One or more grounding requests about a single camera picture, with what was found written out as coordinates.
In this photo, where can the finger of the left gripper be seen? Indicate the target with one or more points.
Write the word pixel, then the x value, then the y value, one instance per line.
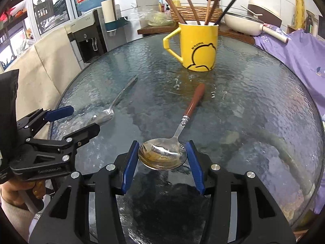
pixel 58 114
pixel 83 136

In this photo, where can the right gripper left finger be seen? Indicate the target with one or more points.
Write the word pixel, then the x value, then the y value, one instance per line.
pixel 125 168

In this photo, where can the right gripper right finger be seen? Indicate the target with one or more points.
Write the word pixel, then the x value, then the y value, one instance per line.
pixel 199 164

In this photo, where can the wooden handled metal spoon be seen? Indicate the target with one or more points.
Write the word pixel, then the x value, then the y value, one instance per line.
pixel 169 153

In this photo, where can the yellow duck mug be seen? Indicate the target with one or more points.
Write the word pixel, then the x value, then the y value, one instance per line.
pixel 198 45

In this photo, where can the black chopstick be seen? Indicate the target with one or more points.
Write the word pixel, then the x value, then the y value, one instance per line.
pixel 224 12

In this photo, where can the left hand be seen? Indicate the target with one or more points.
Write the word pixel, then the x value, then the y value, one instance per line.
pixel 10 191

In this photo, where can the all metal spoon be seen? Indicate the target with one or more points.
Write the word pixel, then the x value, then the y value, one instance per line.
pixel 108 114

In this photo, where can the beige cloth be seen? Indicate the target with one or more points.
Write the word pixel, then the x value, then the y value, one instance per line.
pixel 45 71

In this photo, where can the water dispenser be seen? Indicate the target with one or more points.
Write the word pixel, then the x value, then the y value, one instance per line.
pixel 94 37

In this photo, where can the plastic bag with vegetable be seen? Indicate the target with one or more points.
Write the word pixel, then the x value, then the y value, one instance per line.
pixel 151 16

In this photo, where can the cream electric pan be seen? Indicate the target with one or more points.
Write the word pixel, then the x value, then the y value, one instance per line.
pixel 252 26

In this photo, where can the purple floral cloth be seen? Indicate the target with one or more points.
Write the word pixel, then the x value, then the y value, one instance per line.
pixel 303 55

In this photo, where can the yellow soap dispenser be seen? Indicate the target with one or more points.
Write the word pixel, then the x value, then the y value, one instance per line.
pixel 177 3

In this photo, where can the brown rice cooker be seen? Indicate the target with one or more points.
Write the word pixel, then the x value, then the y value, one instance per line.
pixel 264 12

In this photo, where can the dark glass bottle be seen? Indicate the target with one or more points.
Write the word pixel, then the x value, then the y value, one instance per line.
pixel 308 23

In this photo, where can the yellow wrap roll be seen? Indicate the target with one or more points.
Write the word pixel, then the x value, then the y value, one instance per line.
pixel 299 14

